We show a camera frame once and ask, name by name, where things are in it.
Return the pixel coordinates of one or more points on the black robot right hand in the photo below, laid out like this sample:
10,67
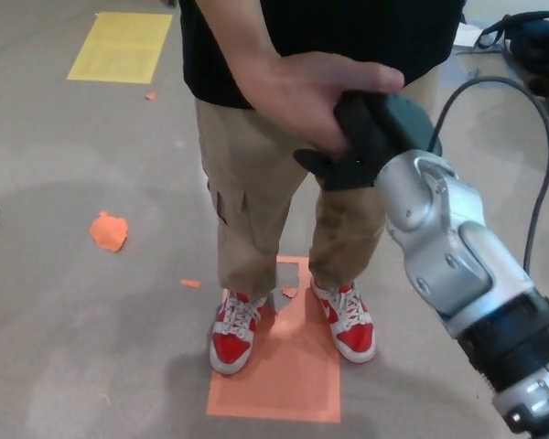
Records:
370,137

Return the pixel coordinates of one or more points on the person's bare right hand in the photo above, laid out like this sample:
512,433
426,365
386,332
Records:
302,96

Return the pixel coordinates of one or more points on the person's bare right forearm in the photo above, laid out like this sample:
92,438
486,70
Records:
238,46

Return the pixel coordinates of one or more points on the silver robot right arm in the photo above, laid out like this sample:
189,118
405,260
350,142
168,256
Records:
439,238

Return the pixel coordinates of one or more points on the black t-shirt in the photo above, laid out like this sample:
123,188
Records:
357,27

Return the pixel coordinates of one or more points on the white paper sheet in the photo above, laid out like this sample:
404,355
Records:
466,35

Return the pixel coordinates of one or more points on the small orange paper scrap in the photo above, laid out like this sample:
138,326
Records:
151,96
190,283

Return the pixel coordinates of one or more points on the yellow paper sheet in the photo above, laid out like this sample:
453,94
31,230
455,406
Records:
119,48

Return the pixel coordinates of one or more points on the dark blue backpack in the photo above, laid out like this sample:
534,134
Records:
540,46

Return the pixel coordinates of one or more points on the red and white sneaker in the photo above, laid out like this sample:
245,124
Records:
354,338
231,347

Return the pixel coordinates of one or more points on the crumpled orange paper piece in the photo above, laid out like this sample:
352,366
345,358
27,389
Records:
109,232

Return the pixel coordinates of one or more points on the orange paper sheet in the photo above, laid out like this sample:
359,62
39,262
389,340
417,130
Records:
279,388

